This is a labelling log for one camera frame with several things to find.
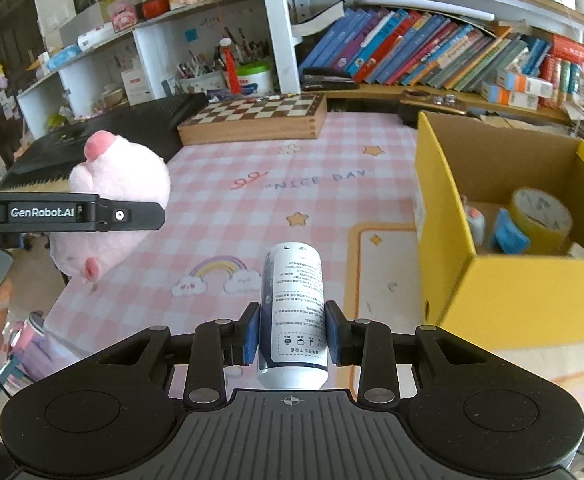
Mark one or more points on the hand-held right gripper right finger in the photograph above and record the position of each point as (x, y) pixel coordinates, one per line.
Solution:
(334, 340)

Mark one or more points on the dark brown wooden box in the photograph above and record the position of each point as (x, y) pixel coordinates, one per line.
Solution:
(412, 107)

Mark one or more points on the row of large picture books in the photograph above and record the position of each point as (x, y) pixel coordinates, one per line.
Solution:
(412, 45)

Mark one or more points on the white charger plug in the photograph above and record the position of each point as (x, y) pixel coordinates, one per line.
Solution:
(577, 250)

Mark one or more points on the pink plush pig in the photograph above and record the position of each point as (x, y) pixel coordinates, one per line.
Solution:
(121, 175)

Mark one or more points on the white wooden bookshelf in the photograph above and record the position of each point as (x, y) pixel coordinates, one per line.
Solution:
(277, 10)

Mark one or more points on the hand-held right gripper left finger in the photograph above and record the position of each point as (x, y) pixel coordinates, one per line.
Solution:
(251, 340)

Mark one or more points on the red thick dictionary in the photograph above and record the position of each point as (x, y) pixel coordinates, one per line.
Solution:
(577, 50)

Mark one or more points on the wooden chess board box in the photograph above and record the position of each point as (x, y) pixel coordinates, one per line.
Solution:
(252, 110)

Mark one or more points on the white wall switch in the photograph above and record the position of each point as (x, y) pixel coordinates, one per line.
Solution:
(62, 14)

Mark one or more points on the pink checkered desktop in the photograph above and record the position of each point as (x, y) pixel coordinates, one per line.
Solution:
(272, 195)

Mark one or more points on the yellow cardboard box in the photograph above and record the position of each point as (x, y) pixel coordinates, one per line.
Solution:
(522, 300)

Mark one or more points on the thick white-paged book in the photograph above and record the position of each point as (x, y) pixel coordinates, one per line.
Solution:
(319, 17)

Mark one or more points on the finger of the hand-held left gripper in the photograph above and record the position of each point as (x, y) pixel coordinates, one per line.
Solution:
(136, 216)

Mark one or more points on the yellow tape roll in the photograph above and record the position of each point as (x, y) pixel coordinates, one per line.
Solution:
(527, 223)

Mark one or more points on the red tassel ornament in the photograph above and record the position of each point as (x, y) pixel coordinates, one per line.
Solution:
(230, 67)

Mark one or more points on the black electronic keyboard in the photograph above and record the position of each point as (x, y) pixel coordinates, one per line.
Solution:
(136, 120)

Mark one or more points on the orange white carton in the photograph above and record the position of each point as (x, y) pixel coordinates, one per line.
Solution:
(524, 82)
(509, 96)

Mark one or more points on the pink gift box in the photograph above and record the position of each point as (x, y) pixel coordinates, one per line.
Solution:
(124, 20)

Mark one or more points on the red round figurine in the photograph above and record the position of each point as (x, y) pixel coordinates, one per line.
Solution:
(155, 7)

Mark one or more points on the white labelled bottle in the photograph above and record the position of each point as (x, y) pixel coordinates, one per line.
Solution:
(294, 310)

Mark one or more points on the black stapler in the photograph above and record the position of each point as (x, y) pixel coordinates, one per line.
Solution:
(327, 79)

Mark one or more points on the white box with red label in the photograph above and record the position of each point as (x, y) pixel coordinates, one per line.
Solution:
(136, 87)

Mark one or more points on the blue wet wipes pack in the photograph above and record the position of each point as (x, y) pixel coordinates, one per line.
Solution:
(64, 57)

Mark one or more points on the white pen holder with pens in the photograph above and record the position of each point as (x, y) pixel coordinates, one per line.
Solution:
(201, 82)

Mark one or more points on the white green jar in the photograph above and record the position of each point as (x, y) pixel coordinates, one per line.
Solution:
(254, 82)

